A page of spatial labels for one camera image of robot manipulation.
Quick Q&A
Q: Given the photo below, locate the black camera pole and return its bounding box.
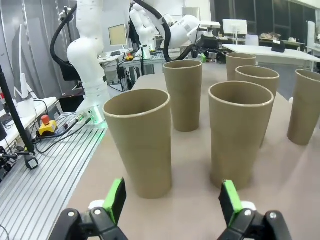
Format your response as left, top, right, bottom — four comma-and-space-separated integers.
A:
0, 63, 36, 155

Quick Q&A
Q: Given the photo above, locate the small black case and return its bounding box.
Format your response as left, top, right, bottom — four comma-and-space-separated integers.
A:
271, 41, 286, 53

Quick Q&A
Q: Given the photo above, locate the white side desk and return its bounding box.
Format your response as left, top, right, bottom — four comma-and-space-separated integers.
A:
0, 96, 58, 126

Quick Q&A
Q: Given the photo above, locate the monitor with beige screen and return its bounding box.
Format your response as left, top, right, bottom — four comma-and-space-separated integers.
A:
108, 23, 127, 47

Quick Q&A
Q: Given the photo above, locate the aluminium profile table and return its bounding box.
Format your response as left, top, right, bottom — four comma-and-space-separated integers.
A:
98, 49, 167, 92

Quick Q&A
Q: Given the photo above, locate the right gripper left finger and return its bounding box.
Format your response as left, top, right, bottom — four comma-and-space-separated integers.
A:
51, 177, 127, 240

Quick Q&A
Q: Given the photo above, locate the long white table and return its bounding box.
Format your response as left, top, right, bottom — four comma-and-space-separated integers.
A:
221, 43, 320, 71

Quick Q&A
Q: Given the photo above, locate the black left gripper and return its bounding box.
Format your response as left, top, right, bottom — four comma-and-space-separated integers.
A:
198, 34, 222, 63

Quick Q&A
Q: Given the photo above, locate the black clamp with label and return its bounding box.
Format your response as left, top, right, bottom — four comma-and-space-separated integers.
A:
24, 154, 40, 171

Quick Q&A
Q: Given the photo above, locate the tan paper cup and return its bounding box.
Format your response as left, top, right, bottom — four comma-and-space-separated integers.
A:
102, 88, 173, 200
286, 69, 320, 147
208, 80, 275, 191
225, 52, 257, 82
234, 65, 280, 149
162, 60, 203, 133

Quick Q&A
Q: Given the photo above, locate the thin white monitor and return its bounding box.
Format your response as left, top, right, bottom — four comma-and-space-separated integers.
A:
11, 24, 35, 101

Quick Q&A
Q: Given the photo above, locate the white monitor on stand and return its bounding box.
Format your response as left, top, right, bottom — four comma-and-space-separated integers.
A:
222, 19, 248, 45

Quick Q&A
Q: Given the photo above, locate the aluminium slotted base plate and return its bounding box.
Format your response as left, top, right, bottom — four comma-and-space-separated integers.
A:
0, 109, 111, 240

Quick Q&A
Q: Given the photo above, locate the black equipment box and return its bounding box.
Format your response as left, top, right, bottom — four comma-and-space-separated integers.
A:
58, 88, 86, 113

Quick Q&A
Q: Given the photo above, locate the black corrugated cable hose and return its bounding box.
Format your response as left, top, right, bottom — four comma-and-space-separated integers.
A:
132, 0, 201, 63
49, 6, 77, 83

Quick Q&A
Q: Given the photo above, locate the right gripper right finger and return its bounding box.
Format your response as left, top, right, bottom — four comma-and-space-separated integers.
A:
218, 179, 293, 240

